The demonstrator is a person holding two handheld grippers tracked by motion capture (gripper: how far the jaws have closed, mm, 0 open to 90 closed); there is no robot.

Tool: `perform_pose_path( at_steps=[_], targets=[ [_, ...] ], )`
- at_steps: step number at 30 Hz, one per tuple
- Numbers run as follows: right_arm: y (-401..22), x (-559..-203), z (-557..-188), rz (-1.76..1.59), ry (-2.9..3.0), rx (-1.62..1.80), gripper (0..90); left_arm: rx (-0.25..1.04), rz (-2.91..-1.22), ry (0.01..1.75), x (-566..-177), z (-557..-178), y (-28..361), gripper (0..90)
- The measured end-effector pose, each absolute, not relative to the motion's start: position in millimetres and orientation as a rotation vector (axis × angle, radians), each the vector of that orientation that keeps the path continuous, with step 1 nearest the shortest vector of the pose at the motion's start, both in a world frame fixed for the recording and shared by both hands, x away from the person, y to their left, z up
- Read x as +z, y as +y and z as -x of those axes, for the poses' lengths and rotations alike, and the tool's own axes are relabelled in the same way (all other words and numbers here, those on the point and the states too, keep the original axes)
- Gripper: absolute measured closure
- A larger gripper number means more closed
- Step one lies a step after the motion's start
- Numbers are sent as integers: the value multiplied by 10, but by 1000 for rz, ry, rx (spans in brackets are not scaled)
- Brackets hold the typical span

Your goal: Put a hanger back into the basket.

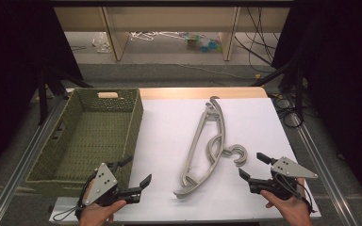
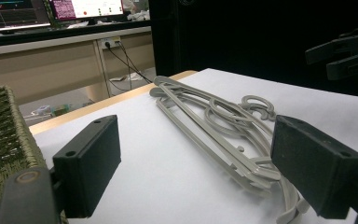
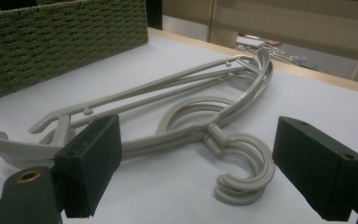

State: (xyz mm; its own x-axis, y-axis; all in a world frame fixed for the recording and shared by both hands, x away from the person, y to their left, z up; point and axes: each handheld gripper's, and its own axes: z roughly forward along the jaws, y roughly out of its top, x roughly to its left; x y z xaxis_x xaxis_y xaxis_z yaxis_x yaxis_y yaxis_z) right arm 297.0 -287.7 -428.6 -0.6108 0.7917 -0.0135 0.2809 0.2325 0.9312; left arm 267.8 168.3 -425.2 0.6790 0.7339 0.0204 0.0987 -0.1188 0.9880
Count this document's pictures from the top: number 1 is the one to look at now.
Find pile of white hangers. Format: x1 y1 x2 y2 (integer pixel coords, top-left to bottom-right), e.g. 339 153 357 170
129 30 187 42

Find black curtain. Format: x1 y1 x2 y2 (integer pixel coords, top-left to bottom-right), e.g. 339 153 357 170
0 0 85 185
271 0 362 216

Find aluminium rail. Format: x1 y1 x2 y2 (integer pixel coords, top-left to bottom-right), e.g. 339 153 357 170
0 89 74 226
290 112 360 226

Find right hand-held gripper cable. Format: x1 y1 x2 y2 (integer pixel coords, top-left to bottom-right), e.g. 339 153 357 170
276 173 316 216

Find clear plastic bag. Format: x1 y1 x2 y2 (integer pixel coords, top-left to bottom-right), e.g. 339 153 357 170
91 31 112 54

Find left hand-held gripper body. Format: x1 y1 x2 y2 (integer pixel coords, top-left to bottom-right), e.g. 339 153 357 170
82 162 141 207

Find coil of black cables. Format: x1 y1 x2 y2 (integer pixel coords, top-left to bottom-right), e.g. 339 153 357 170
272 93 306 129

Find pile of colourful plastic things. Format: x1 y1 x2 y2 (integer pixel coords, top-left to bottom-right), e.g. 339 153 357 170
185 33 223 54

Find hanging black cables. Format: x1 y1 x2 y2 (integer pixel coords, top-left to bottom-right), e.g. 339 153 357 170
234 7 281 67

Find beige wooden furniture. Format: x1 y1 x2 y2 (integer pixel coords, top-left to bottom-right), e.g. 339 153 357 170
54 6 291 62

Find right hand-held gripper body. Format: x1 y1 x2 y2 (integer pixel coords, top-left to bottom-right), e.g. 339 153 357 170
248 156 319 201

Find hand-held gripper cable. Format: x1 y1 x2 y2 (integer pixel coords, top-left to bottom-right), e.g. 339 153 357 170
276 173 316 216
52 175 97 222

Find person's right hand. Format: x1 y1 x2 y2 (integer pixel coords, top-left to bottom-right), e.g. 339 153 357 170
260 178 314 226

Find green woven basket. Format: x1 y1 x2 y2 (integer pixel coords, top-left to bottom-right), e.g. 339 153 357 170
25 88 144 198

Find black metal stand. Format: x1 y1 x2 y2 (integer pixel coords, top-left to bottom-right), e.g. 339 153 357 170
37 65 94 126
250 59 306 124

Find left hand-held gripper cable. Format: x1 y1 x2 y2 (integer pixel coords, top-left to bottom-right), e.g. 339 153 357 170
52 175 97 222

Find person's left hand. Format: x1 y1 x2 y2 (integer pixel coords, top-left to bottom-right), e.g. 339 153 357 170
78 180 127 226

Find thin white floor cable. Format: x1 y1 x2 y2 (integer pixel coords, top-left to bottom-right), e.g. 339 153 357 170
178 63 253 80

